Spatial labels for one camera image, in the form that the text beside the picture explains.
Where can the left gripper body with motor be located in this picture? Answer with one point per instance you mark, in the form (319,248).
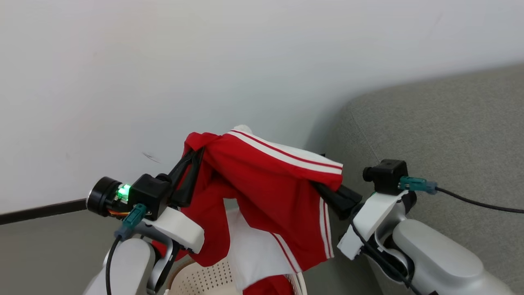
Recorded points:
(107,196)

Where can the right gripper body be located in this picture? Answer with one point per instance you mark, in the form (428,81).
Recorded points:
(410,200)

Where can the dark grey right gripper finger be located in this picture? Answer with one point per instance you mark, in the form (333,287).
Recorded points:
(350,194)
(335,203)

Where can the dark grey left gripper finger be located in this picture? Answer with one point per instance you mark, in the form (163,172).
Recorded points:
(182,166)
(189,188)

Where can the red and white sports clothing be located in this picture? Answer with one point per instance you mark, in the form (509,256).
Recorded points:
(266,184)

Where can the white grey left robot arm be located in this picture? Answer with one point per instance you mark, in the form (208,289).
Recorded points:
(127,266)

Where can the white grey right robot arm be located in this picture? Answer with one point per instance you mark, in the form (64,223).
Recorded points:
(438,254)

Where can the cream perforated laundry basket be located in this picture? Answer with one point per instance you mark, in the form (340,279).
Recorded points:
(204,278)

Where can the black baseboard strip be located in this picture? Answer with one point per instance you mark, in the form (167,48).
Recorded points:
(41,211)

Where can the grey fabric sofa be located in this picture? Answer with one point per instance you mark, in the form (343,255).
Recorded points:
(450,135)

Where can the white right camera bracket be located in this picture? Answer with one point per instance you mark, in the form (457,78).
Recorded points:
(370,217)

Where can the white camera bracket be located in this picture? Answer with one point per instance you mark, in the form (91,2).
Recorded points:
(180,227)
(370,217)

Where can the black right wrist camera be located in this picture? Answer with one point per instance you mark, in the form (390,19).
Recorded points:
(387,176)

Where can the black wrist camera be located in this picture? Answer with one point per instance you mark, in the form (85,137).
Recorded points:
(149,192)
(387,176)

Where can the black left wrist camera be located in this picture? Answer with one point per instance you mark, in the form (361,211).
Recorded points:
(149,192)

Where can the white left camera bracket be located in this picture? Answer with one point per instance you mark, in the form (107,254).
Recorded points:
(180,227)

